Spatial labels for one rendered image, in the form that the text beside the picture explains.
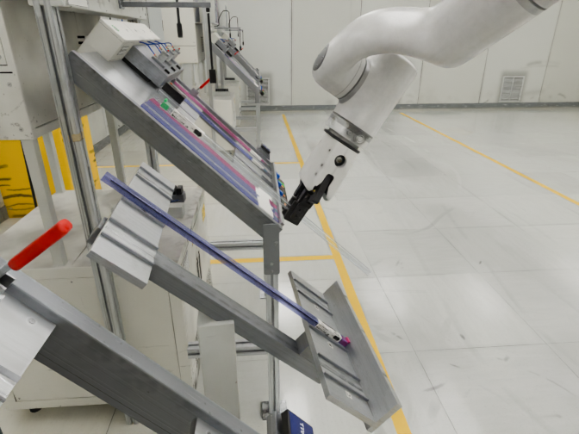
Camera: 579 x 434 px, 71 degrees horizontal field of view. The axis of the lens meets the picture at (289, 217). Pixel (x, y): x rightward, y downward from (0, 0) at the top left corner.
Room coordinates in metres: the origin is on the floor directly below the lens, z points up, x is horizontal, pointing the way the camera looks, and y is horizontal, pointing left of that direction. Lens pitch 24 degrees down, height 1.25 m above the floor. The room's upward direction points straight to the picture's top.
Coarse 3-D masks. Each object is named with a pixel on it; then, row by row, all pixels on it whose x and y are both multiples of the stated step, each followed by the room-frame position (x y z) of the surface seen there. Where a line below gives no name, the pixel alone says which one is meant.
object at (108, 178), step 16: (112, 176) 0.55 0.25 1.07; (128, 192) 0.54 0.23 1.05; (144, 208) 0.55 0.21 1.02; (160, 208) 0.56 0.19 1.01; (176, 224) 0.55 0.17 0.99; (192, 240) 0.56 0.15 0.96; (224, 256) 0.57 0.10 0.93; (240, 272) 0.57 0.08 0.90; (272, 288) 0.58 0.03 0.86; (288, 304) 0.58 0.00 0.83
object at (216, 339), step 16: (208, 320) 0.55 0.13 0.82; (224, 320) 0.55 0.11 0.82; (208, 336) 0.54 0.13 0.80; (224, 336) 0.54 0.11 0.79; (208, 352) 0.53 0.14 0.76; (224, 352) 0.54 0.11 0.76; (208, 368) 0.53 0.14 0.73; (224, 368) 0.54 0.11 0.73; (208, 384) 0.53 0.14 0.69; (224, 384) 0.54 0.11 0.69; (224, 400) 0.54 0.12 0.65
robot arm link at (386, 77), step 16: (368, 64) 0.69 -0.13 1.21; (384, 64) 0.69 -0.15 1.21; (400, 64) 0.69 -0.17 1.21; (368, 80) 0.68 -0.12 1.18; (384, 80) 0.68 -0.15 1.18; (400, 80) 0.69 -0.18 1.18; (352, 96) 0.68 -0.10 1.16; (368, 96) 0.68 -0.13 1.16; (384, 96) 0.68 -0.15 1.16; (400, 96) 0.70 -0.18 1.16; (336, 112) 0.70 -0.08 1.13; (352, 112) 0.68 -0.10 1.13; (368, 112) 0.68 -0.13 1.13; (384, 112) 0.69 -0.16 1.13; (368, 128) 0.68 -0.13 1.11
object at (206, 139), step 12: (168, 108) 0.66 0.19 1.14; (216, 144) 0.67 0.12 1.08; (228, 156) 0.68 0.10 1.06; (240, 168) 0.68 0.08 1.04; (252, 180) 0.68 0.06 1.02; (276, 192) 0.70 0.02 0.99; (288, 204) 0.69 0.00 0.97; (312, 228) 0.70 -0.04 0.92; (348, 252) 0.71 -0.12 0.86; (360, 264) 0.71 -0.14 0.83
